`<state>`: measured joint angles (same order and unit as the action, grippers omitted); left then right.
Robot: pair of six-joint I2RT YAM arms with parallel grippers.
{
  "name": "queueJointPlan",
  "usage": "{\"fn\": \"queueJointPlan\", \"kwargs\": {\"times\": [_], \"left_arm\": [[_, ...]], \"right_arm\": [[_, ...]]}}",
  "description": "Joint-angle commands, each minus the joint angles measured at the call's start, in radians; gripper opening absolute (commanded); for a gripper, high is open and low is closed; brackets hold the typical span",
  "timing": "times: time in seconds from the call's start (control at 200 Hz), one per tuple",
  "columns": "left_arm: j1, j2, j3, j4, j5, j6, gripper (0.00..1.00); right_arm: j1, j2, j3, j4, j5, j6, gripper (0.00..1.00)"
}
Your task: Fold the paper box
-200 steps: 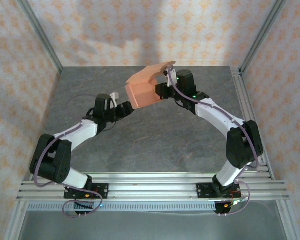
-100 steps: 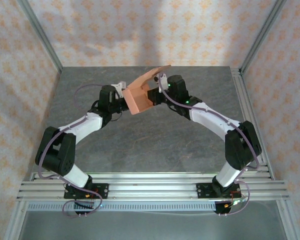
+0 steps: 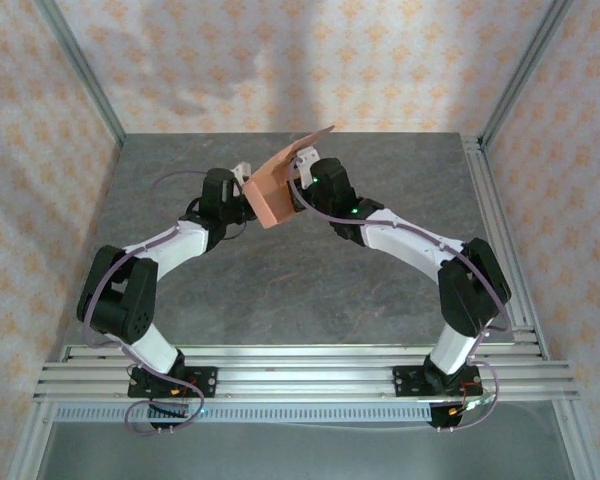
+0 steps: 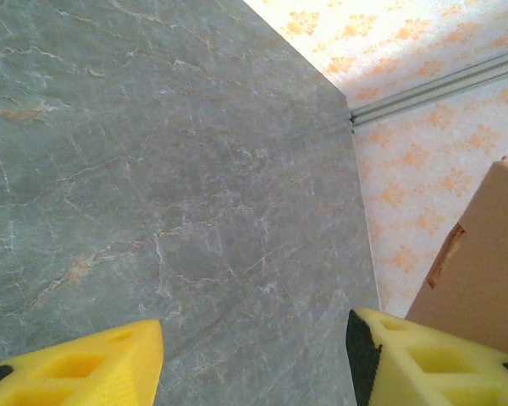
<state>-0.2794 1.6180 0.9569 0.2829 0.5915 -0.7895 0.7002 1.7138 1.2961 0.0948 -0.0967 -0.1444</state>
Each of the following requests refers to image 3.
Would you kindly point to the orange paper box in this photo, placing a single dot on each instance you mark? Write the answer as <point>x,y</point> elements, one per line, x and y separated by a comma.
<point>272,197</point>

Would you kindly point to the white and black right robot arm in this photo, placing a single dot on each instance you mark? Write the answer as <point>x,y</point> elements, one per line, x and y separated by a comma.
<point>405,245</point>

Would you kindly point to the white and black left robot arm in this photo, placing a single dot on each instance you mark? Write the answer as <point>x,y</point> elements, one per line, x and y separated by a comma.
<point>165,250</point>

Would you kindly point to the aluminium side rail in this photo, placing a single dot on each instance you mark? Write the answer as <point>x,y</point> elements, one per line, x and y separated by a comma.
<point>495,225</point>

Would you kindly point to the aluminium mounting rail beam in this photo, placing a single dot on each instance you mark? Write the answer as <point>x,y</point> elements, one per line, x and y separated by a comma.
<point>305,372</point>

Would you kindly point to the aluminium frame post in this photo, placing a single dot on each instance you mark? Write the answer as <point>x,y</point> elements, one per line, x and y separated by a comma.
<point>87,75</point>
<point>520,75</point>

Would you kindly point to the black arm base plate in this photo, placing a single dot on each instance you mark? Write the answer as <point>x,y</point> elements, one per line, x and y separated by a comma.
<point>207,382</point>
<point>405,381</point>

